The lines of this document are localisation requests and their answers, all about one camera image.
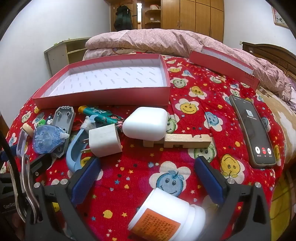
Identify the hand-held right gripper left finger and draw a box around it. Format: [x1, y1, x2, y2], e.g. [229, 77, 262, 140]
[25, 157, 102, 241]

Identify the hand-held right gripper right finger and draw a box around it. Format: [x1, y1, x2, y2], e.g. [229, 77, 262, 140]
[194, 156, 272, 241]

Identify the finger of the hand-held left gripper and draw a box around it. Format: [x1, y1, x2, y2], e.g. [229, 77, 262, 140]
[29, 154, 53, 179]
[0, 146, 16, 173]

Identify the lavender plastic handle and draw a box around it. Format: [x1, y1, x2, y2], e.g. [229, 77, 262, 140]
[16, 128, 29, 156]

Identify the blue correction tape dispenser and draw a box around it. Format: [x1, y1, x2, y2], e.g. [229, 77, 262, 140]
[32, 125, 70, 154]

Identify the light blue plastic pipe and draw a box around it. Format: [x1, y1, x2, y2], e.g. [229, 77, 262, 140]
[66, 115, 102, 174]

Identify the round wooden chess piece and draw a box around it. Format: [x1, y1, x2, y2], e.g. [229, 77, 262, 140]
[22, 123, 35, 137]

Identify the green toy keychain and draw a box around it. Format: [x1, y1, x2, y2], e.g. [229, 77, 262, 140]
[37, 115, 55, 127]

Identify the white charger plug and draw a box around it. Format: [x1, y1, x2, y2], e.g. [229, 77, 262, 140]
[81, 123, 123, 158]

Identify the small wooden block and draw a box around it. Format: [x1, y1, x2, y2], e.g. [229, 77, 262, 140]
[143, 134, 212, 149]

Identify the white bottle orange label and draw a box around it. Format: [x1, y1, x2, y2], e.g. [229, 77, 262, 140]
[128, 187, 206, 241]

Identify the grey plastic plate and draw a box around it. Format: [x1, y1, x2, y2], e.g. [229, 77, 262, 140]
[50, 106, 76, 158]

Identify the teal printed tube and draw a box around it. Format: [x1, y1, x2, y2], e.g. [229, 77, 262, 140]
[78, 105, 126, 132]

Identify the white earbuds case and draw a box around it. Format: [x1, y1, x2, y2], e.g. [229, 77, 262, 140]
[122, 107, 168, 141]

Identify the red cardboard box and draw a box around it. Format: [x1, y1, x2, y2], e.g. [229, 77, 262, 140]
[32, 54, 171, 109]

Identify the red smiley flower blanket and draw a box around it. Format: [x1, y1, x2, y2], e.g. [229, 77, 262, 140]
[5, 54, 287, 241]

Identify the dark remote control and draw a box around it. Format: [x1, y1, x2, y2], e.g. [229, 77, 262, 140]
[229, 95, 277, 168]

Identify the tan bed sheet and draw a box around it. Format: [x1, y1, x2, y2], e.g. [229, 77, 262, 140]
[257, 86, 296, 220]

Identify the beige shelf unit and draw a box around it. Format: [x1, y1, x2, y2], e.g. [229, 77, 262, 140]
[44, 37, 92, 76]

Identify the red box lid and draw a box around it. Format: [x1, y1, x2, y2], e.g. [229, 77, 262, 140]
[189, 46, 260, 90]

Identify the dark wooden headboard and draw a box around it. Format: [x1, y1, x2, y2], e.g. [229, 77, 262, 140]
[242, 41, 296, 79]

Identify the pink quilt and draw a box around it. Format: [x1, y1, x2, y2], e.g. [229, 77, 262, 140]
[83, 28, 294, 102]

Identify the wooden wardrobe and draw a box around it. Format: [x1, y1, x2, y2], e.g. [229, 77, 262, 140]
[139, 0, 225, 42]

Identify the dark hanging coat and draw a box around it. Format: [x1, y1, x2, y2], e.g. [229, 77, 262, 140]
[113, 5, 132, 32]

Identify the framed wall picture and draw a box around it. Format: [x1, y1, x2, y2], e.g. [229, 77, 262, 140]
[271, 6, 289, 29]

